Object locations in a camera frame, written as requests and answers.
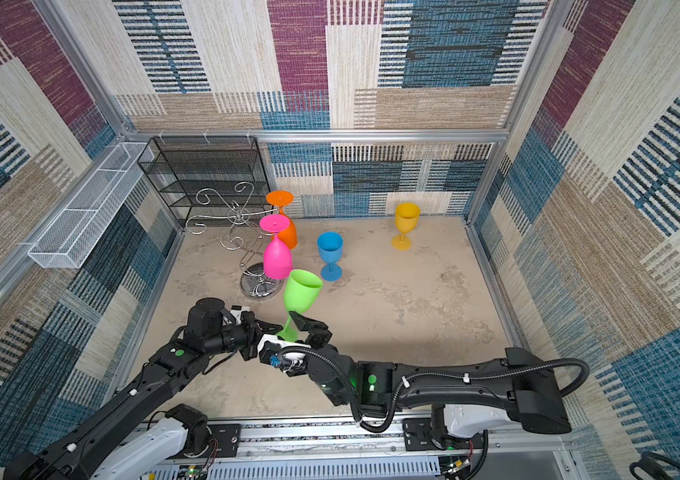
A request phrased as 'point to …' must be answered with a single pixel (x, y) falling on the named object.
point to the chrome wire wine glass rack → (253, 280)
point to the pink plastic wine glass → (277, 257)
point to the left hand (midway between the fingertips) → (284, 322)
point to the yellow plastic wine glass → (407, 216)
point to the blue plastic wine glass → (330, 251)
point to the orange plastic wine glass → (281, 198)
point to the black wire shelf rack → (209, 179)
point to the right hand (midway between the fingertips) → (292, 325)
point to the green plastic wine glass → (301, 294)
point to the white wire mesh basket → (70, 238)
